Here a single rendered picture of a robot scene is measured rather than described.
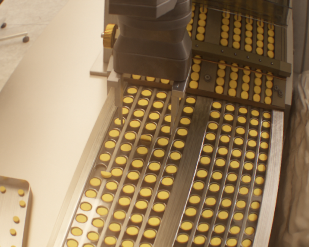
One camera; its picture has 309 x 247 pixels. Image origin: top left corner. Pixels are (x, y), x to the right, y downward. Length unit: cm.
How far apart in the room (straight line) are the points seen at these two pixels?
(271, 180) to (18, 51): 214
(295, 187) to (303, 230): 6
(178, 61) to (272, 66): 16
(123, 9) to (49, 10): 252
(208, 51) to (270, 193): 20
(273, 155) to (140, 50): 19
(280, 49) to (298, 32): 30
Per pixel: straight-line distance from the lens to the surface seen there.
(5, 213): 72
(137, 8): 43
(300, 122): 64
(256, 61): 64
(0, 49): 265
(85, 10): 117
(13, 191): 75
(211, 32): 68
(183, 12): 50
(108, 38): 66
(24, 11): 301
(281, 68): 64
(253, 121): 64
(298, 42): 99
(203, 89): 66
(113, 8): 43
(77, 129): 84
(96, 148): 58
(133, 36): 52
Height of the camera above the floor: 135
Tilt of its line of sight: 41 degrees down
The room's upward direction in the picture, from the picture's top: 1 degrees clockwise
